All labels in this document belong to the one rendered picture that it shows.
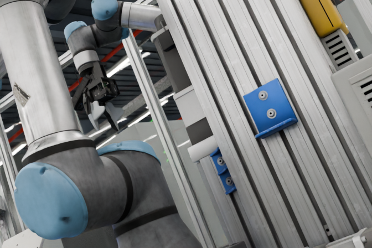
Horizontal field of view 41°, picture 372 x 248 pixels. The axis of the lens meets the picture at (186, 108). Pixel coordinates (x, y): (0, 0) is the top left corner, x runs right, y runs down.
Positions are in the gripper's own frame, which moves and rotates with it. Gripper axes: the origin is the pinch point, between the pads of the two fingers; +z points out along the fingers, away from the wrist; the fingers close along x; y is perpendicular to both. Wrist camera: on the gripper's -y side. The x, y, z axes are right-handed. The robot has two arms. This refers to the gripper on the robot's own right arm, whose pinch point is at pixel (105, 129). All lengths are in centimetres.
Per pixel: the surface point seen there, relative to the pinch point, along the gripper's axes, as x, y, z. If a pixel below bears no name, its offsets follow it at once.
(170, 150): 45.9, -7.4, 4.8
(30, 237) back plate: 15, -59, 16
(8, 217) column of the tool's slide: 33, -88, 0
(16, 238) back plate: 17, -68, 13
